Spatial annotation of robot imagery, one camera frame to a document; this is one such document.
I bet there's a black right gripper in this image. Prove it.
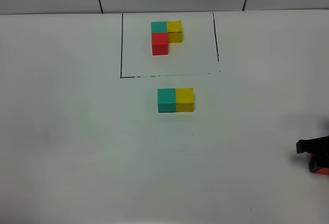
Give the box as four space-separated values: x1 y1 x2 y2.
296 136 328 173

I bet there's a yellow template block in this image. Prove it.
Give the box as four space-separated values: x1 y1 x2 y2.
167 21 183 43

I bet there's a red template block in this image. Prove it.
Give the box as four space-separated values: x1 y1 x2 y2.
151 33 169 55

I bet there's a green template block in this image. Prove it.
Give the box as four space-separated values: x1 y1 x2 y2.
151 21 167 33

